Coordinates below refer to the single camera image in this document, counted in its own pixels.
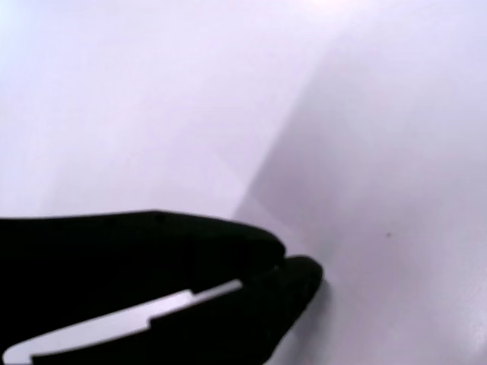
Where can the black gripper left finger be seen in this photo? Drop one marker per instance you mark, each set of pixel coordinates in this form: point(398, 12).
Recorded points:
point(133, 251)

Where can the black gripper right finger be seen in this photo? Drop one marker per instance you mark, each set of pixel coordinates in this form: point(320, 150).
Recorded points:
point(236, 327)

